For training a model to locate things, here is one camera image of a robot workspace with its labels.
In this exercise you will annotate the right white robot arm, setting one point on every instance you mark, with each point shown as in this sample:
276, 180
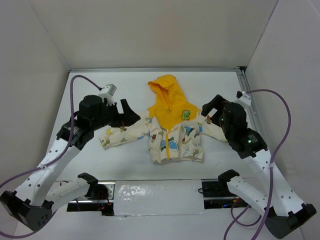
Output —
282, 210

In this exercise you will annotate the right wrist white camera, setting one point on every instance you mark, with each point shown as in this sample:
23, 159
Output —
243, 99

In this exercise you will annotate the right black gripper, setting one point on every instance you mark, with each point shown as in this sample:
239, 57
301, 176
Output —
217, 102

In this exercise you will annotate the yellow dinosaur print jacket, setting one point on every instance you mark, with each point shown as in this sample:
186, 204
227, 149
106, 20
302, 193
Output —
173, 125

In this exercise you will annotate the white taped cover plate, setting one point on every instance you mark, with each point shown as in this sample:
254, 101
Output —
158, 198

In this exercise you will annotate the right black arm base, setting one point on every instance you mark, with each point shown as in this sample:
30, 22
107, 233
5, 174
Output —
216, 194

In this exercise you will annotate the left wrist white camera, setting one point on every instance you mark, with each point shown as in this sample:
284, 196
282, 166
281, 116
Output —
107, 92

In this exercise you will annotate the wrist white camera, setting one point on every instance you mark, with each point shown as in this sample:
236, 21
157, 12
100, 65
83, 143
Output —
243, 99
107, 92

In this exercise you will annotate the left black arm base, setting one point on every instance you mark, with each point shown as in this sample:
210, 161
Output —
99, 198

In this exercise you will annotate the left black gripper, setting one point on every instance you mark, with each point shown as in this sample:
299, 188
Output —
128, 118

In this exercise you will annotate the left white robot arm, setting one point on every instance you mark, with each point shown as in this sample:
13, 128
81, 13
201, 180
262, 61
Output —
33, 202

